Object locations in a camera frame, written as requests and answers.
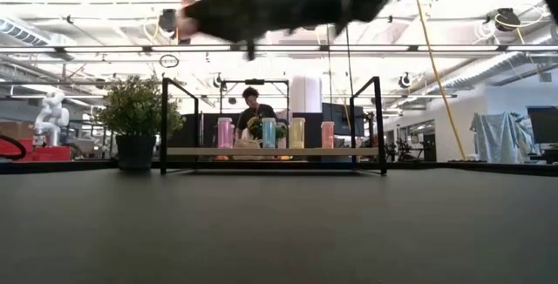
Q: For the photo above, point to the silver ventilation duct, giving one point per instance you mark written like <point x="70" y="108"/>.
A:
<point x="479" y="72"/>
<point x="22" y="31"/>

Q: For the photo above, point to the red box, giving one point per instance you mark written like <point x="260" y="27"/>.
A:
<point x="48" y="153"/>

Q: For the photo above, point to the grey cloth cover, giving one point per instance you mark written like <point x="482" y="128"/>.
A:
<point x="501" y="138"/>

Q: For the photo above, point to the black computer monitor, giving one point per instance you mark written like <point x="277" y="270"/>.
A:
<point x="542" y="125"/>
<point x="338" y="112"/>

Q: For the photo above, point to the green leafy bouquet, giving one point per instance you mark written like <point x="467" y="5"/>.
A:
<point x="255" y="127"/>

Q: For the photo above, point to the wooden shelf black metal frame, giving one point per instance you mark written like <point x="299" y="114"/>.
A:
<point x="196" y="151"/>

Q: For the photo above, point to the long ceiling light strip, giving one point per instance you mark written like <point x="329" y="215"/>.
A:
<point x="109" y="49"/>

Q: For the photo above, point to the green potted plant black pot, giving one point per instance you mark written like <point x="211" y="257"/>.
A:
<point x="135" y="110"/>

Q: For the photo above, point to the yellow medicine bottle white cap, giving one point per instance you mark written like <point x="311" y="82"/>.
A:
<point x="297" y="133"/>

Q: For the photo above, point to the dark table mat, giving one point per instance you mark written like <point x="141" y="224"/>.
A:
<point x="279" y="231"/>

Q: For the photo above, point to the person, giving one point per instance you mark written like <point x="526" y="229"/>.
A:
<point x="255" y="110"/>

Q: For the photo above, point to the beige woven basket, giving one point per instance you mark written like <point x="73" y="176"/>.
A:
<point x="247" y="144"/>

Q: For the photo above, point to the blue medicine bottle white cap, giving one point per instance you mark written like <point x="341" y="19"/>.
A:
<point x="268" y="133"/>

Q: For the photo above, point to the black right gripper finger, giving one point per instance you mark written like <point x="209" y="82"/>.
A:
<point x="222" y="1"/>
<point x="231" y="27"/>

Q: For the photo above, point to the pink medicine bottle white cap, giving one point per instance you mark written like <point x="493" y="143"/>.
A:
<point x="224" y="133"/>

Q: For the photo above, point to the orange medicine bottle white cap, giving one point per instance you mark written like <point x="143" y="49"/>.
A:
<point x="327" y="136"/>

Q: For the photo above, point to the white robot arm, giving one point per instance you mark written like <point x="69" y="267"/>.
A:
<point x="54" y="112"/>

